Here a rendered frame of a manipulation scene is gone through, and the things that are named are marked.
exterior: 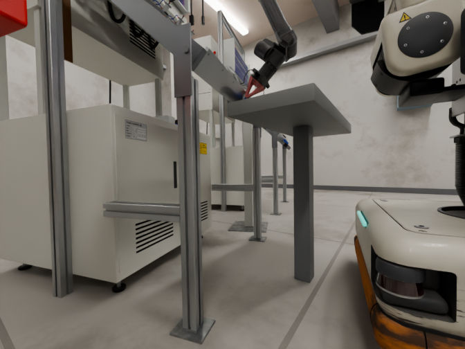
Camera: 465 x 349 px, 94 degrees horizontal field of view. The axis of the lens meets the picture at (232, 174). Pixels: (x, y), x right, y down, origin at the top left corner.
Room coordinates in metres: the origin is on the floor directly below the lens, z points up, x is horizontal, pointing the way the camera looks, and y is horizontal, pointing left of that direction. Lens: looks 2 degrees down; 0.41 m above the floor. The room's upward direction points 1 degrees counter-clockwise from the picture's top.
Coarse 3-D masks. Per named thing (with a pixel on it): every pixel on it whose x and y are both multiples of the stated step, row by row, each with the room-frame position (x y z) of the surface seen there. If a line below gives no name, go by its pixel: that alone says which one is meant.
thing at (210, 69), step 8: (208, 48) 0.57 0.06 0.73; (208, 56) 0.59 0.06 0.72; (200, 64) 0.59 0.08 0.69; (208, 64) 0.61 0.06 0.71; (216, 64) 0.64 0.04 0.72; (200, 72) 0.61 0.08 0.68; (208, 72) 0.64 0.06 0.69; (216, 72) 0.66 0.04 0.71; (224, 72) 0.69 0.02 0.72; (208, 80) 0.66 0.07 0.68; (216, 80) 0.69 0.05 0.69; (224, 80) 0.73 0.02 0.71; (232, 80) 0.76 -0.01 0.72; (216, 88) 0.72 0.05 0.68; (224, 88) 0.76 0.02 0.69; (232, 88) 0.80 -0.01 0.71; (240, 88) 0.84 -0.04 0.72; (224, 96) 0.80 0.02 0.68; (232, 96) 0.84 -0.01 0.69; (240, 96) 0.89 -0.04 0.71
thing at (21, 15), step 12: (0, 0) 0.29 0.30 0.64; (12, 0) 0.30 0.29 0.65; (24, 0) 0.31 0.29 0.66; (0, 12) 0.29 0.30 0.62; (12, 12) 0.30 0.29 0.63; (24, 12) 0.31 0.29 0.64; (0, 24) 0.31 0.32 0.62; (12, 24) 0.31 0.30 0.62; (24, 24) 0.31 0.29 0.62; (0, 36) 0.33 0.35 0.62
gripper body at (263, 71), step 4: (264, 64) 0.85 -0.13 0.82; (268, 64) 0.84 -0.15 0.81; (260, 68) 0.87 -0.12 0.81; (264, 68) 0.85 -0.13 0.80; (268, 68) 0.84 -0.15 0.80; (272, 68) 0.84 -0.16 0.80; (256, 72) 0.85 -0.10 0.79; (260, 72) 0.85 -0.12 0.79; (264, 72) 0.85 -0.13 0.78; (268, 72) 0.85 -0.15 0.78; (272, 72) 0.85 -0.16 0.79; (256, 76) 0.88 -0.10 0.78; (260, 76) 0.83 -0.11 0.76; (264, 76) 0.82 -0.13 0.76; (268, 76) 0.86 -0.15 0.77; (268, 80) 0.88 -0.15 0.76; (268, 84) 0.89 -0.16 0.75
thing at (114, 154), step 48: (0, 144) 0.86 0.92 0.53; (96, 144) 0.69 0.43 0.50; (144, 144) 0.79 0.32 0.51; (0, 192) 0.87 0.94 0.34; (48, 192) 0.77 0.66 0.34; (96, 192) 0.69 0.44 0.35; (144, 192) 0.78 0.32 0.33; (0, 240) 0.87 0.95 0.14; (48, 240) 0.77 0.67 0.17; (96, 240) 0.69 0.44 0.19; (144, 240) 0.78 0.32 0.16
